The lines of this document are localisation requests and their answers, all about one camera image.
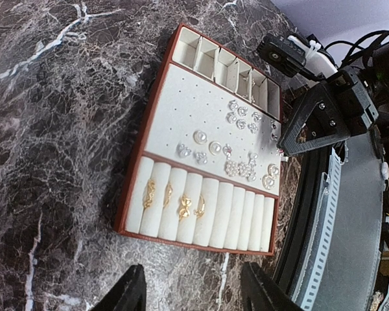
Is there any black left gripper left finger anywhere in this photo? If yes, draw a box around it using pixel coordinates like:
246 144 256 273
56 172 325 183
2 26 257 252
95 264 147 311

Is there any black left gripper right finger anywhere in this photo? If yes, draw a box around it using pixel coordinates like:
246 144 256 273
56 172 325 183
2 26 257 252
241 262 302 311

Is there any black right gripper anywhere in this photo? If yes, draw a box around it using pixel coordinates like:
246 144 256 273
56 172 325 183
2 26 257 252
277 69 379 156

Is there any red jewelry tray insert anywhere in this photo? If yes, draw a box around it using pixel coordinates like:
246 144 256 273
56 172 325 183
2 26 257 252
113 24 282 256

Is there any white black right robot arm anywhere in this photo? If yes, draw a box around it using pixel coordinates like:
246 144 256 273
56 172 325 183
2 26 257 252
277 31 389 156

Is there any white slotted cable duct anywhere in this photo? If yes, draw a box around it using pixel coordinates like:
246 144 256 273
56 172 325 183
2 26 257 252
292 149 342 310

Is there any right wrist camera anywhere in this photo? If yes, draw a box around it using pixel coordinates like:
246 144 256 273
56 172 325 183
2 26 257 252
257 34 338 82

